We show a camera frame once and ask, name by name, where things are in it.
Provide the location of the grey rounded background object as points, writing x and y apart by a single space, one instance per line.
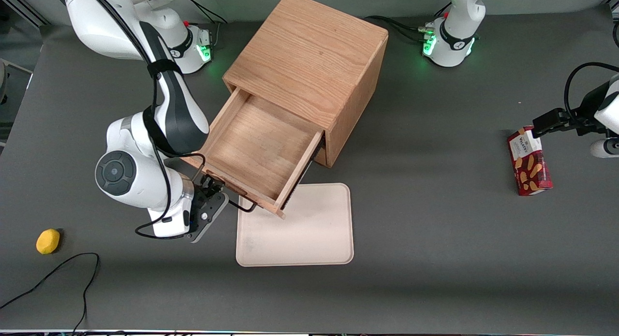
3 80

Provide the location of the oak wooden drawer cabinet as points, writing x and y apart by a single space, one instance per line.
309 55

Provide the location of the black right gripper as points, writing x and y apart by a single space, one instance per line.
203 191

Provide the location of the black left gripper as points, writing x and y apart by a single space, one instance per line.
586 105

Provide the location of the aluminium frame rail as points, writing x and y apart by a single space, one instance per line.
614 6
26 9

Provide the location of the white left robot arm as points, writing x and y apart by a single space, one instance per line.
459 17

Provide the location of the yellow lemon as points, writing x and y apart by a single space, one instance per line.
48 241

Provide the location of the red tartan shortbread box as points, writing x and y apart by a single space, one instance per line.
529 169

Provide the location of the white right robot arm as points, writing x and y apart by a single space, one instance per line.
121 171

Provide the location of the cream rectangular plastic tray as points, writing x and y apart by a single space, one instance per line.
314 229

